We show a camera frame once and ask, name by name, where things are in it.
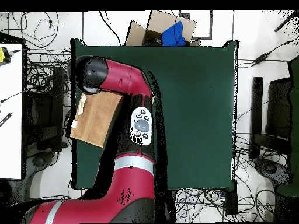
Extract tan terry towel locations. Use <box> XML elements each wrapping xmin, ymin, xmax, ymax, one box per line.
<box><xmin>69</xmin><ymin>90</ymin><xmax>124</xmax><ymax>148</ymax></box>

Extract dark green table cloth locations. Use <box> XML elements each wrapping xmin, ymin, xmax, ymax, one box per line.
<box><xmin>70</xmin><ymin>38</ymin><xmax>239</xmax><ymax>190</ymax></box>

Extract blue garment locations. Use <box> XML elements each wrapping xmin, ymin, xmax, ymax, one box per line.
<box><xmin>161</xmin><ymin>20</ymin><xmax>187</xmax><ymax>47</ymax></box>

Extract black equipment box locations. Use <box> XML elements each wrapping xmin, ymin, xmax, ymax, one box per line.
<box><xmin>24</xmin><ymin>66</ymin><xmax>68</xmax><ymax>153</ymax></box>

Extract open cardboard box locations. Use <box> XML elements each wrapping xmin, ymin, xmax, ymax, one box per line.
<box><xmin>124</xmin><ymin>10</ymin><xmax>202</xmax><ymax>47</ymax></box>

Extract black upright bar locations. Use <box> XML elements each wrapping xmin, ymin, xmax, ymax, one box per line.
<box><xmin>249</xmin><ymin>76</ymin><xmax>264</xmax><ymax>160</ymax></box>

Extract black power strip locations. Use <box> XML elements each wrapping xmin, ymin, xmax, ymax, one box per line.
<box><xmin>224</xmin><ymin>181</ymin><xmax>238</xmax><ymax>215</ymax></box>

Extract grey round floor base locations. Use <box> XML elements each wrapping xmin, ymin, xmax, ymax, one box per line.
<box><xmin>31</xmin><ymin>151</ymin><xmax>55</xmax><ymax>169</ymax></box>

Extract black power adapter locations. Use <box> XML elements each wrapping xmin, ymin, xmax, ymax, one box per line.
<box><xmin>253</xmin><ymin>52</ymin><xmax>270</xmax><ymax>65</ymax></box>

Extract white desk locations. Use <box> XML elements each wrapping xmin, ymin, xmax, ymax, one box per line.
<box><xmin>0</xmin><ymin>43</ymin><xmax>23</xmax><ymax>180</ymax></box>

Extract black strip tool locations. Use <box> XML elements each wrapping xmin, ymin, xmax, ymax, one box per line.
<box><xmin>0</xmin><ymin>112</ymin><xmax>13</xmax><ymax>128</ymax></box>

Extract yellow and black device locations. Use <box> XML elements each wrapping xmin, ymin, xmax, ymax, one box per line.
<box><xmin>0</xmin><ymin>46</ymin><xmax>12</xmax><ymax>67</ymax></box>

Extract black rod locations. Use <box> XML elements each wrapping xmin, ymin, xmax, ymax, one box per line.
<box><xmin>273</xmin><ymin>10</ymin><xmax>299</xmax><ymax>33</ymax></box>

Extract grey rectangular frame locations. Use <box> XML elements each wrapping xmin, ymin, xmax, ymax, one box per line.
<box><xmin>178</xmin><ymin>10</ymin><xmax>213</xmax><ymax>40</ymax></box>

